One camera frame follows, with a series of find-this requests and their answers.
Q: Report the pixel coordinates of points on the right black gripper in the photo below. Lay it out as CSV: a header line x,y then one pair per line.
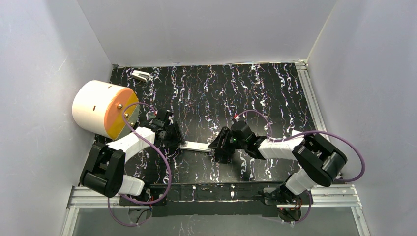
x,y
223,143

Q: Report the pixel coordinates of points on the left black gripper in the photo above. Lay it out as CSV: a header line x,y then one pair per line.
x,y
174,131

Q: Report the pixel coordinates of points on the white slim remote control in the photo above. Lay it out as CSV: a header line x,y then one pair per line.
x,y
195,146

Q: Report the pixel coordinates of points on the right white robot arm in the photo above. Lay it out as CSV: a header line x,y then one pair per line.
x,y
320,160

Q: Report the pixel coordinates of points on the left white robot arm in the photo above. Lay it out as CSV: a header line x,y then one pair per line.
x,y
103,171

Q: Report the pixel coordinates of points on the white flat remote red label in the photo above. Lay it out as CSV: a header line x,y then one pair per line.
x,y
296,134

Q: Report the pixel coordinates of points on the small white clip object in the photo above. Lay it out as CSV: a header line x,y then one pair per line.
x,y
141,75

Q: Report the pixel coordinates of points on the white drum orange lid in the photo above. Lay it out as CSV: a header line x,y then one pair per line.
x,y
101,107

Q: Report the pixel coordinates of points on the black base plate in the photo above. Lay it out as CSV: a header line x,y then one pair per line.
x,y
230,198

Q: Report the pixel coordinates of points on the aluminium frame rail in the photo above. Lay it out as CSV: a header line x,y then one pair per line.
x,y
340,195

